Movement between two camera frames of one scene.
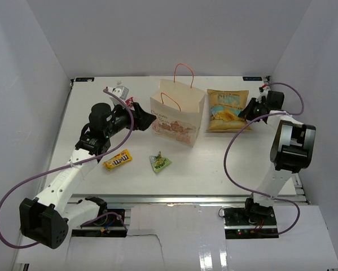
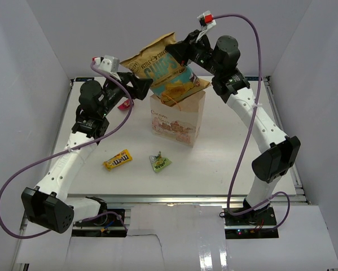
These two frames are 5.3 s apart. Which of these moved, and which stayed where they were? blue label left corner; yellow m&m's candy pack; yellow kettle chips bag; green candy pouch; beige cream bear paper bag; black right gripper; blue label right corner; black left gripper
Moved: black right gripper; yellow kettle chips bag; black left gripper
Stayed: green candy pouch; beige cream bear paper bag; blue label right corner; yellow m&m's candy pack; blue label left corner
